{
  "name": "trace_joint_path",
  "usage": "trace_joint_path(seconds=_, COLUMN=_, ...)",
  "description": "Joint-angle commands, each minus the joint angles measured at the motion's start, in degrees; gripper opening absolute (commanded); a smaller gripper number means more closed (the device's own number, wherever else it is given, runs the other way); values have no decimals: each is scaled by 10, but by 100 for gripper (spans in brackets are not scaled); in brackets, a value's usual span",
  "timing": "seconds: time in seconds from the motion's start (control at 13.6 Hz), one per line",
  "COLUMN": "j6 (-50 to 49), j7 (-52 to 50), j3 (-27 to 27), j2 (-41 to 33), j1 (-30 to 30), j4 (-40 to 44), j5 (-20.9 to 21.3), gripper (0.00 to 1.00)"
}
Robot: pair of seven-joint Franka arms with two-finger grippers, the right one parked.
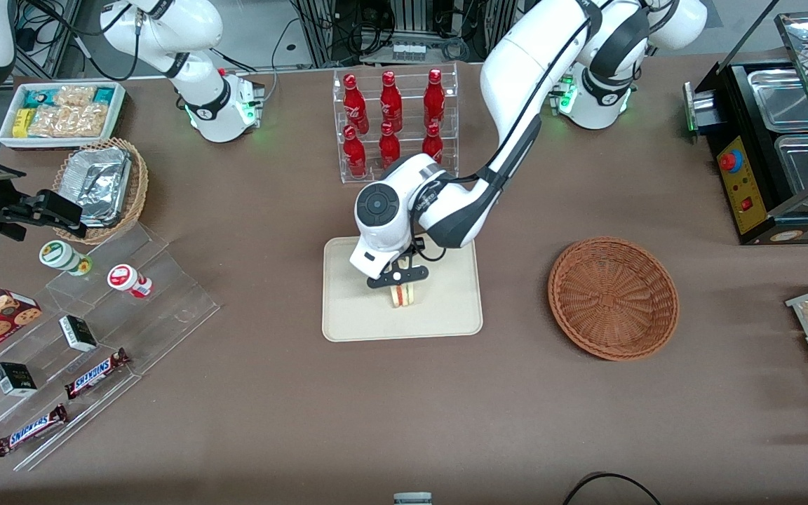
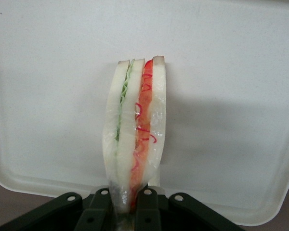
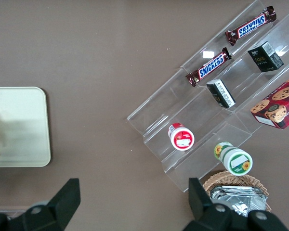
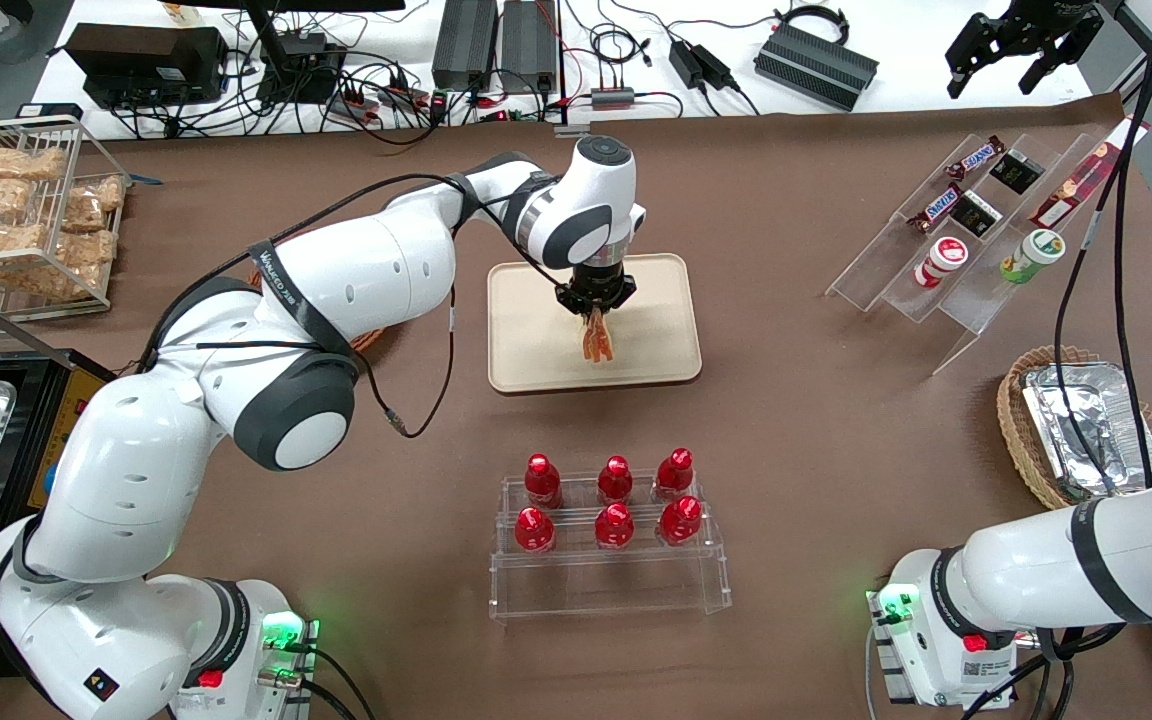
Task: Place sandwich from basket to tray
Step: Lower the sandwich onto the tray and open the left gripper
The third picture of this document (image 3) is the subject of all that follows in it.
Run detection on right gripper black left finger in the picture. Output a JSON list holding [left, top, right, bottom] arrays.
[[0, 178, 81, 231]]

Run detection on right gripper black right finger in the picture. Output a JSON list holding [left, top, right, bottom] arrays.
[[183, 178, 289, 231]]

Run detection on tan wicker basket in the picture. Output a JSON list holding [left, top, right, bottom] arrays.
[[202, 170, 272, 214]]

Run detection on cream plastic tray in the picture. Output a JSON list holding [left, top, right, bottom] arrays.
[[0, 86, 52, 168]]

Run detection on silver foil packets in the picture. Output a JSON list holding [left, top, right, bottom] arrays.
[[209, 185, 268, 218]]

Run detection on green lidded snack cup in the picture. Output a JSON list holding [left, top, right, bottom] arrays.
[[213, 141, 253, 176]]

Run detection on clear acrylic bottle rack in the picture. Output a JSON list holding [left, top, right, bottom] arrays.
[[0, 209, 27, 215]]

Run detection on red lidded snack cup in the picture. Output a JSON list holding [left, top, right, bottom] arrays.
[[168, 122, 195, 152]]

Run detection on clear acrylic stepped shelf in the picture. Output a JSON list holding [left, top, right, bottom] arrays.
[[126, 0, 289, 193]]

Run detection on small black carton box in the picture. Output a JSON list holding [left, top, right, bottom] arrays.
[[247, 40, 285, 73], [206, 78, 236, 109]]

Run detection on red plaid cookie box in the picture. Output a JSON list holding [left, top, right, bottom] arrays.
[[250, 72, 289, 130]]

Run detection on brown Snickers bar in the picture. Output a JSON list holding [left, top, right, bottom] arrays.
[[225, 6, 277, 47], [185, 47, 232, 88]]

